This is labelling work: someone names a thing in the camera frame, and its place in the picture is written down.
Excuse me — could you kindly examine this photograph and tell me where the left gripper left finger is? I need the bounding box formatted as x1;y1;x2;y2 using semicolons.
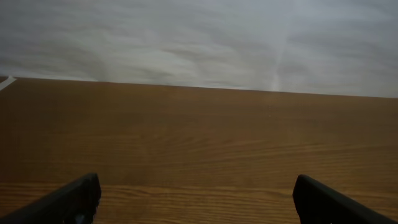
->
0;172;102;224

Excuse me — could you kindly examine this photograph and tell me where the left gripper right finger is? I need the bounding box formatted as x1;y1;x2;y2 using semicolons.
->
292;174;398;224

